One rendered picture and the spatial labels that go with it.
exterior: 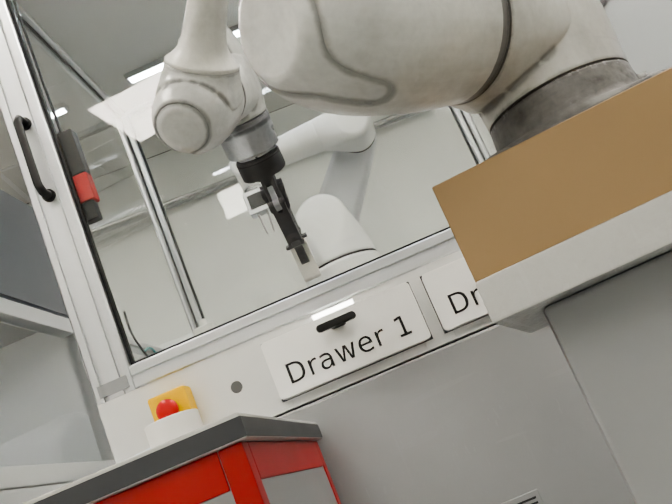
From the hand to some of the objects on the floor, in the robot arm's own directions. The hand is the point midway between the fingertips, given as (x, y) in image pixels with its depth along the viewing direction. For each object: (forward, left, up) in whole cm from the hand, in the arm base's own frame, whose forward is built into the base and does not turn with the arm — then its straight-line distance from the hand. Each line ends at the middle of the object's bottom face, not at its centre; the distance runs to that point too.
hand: (305, 260), depth 144 cm
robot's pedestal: (-46, -46, -100) cm, 120 cm away
